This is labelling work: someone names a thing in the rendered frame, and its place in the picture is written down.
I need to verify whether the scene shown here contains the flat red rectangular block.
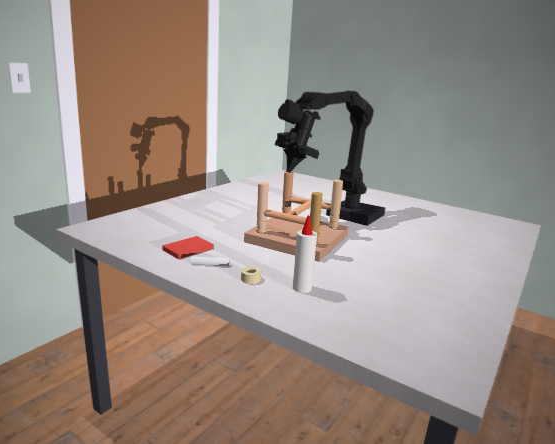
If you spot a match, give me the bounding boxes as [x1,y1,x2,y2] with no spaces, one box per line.
[162,236,214,260]

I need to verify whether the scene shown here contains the beige tape roll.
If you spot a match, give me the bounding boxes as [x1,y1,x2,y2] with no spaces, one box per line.
[241,266,261,284]

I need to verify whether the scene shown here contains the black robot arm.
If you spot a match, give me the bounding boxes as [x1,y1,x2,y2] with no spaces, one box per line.
[277,91,374,209]

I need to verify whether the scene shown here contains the brown wooden stool legs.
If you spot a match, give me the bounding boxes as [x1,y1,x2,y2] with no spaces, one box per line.
[256,171,343,246]

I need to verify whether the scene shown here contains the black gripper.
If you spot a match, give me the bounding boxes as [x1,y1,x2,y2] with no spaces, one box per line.
[275,126,319,173]

